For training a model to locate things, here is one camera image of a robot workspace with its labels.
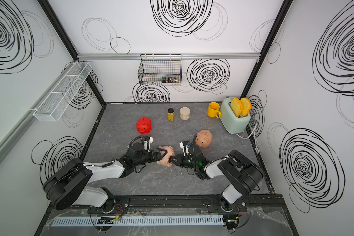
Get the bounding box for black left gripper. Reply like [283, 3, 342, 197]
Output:
[134, 148, 168, 168]

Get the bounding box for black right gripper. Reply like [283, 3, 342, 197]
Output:
[169, 154, 199, 170]

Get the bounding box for light pink piggy bank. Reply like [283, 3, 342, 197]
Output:
[157, 146, 175, 168]

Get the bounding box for red piggy bank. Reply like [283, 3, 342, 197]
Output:
[136, 117, 152, 134]

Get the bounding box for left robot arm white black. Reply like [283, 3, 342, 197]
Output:
[43, 141, 175, 214]

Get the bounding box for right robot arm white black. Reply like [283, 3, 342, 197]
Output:
[168, 150, 264, 212]

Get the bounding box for dark pink piggy bank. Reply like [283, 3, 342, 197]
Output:
[195, 130, 213, 148]

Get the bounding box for yellow spice jar black lid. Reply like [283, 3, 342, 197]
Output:
[168, 108, 175, 122]

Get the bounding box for yellow mug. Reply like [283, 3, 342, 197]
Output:
[207, 102, 221, 119]

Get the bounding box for mint green toaster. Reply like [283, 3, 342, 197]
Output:
[219, 97, 251, 134]

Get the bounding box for small items in basket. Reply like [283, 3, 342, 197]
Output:
[161, 77, 179, 84]

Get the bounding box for yellow toast slice left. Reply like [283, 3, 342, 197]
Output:
[230, 97, 242, 117]

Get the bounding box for yellow toast slice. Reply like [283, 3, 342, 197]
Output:
[230, 97, 242, 117]
[240, 97, 252, 117]

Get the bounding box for yellow toast slice right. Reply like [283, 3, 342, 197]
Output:
[240, 97, 252, 117]

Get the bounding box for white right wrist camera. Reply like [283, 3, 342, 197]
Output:
[180, 141, 191, 156]

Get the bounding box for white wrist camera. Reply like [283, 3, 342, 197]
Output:
[180, 141, 191, 156]
[142, 136, 153, 152]

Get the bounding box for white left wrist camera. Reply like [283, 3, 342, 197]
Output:
[142, 136, 153, 152]

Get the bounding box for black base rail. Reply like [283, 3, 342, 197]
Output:
[68, 194, 286, 214]

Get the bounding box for white toaster cable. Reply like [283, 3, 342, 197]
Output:
[236, 122, 261, 154]

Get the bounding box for black wire basket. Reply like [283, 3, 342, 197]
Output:
[137, 59, 183, 86]

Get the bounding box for white slotted cable duct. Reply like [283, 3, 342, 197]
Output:
[51, 215, 225, 227]

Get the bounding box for white wire shelf basket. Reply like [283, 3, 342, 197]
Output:
[33, 62, 92, 122]

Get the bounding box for aluminium wall rail back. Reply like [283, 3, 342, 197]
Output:
[77, 52, 260, 61]

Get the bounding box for aluminium wall rail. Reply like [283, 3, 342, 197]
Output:
[77, 52, 260, 61]
[0, 60, 77, 164]

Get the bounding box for aluminium wall rail left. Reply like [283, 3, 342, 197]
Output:
[0, 60, 77, 164]

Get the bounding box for black corner frame post left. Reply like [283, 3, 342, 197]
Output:
[37, 0, 106, 107]

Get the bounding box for black corner frame post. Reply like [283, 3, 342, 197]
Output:
[37, 0, 106, 107]
[241, 0, 293, 97]

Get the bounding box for black corner frame post right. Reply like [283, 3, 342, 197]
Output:
[241, 0, 293, 97]

